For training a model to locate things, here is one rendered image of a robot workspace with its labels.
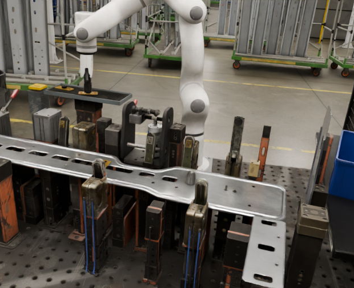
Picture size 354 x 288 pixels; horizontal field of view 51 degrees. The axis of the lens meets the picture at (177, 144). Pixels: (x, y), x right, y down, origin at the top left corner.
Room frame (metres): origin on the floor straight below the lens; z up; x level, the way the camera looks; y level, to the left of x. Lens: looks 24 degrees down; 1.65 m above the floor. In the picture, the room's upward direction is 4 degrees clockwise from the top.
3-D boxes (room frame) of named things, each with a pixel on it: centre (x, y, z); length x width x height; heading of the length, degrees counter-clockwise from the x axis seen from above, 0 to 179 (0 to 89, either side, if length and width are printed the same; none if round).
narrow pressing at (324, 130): (1.04, -0.43, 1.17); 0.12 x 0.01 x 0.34; 165
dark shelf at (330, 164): (1.21, -0.65, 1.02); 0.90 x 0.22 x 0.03; 165
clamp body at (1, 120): (1.55, 0.80, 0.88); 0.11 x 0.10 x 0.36; 165
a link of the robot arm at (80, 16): (1.61, 0.41, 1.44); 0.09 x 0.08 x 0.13; 6
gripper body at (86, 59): (1.61, 0.41, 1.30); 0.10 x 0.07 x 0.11; 11
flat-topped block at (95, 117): (1.62, 0.41, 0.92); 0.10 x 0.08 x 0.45; 75
